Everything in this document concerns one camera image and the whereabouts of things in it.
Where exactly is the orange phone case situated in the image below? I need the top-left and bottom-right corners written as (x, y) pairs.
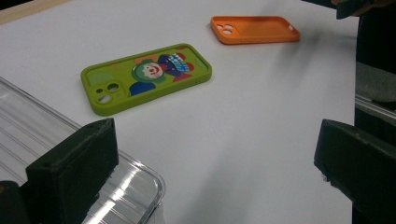
top-left (210, 15), bottom-right (302, 46)

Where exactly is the clear plastic rack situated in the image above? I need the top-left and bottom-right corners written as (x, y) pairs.
top-left (0, 76), bottom-right (166, 224)

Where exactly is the green clown phone case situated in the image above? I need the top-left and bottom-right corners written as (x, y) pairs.
top-left (79, 42), bottom-right (213, 118)

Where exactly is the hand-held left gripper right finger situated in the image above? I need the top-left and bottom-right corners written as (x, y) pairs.
top-left (313, 119), bottom-right (396, 217)

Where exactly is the metal floor rail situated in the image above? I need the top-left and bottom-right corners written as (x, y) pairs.
top-left (354, 93), bottom-right (396, 127)

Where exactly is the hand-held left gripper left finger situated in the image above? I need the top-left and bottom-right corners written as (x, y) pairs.
top-left (25, 118), bottom-right (120, 224)

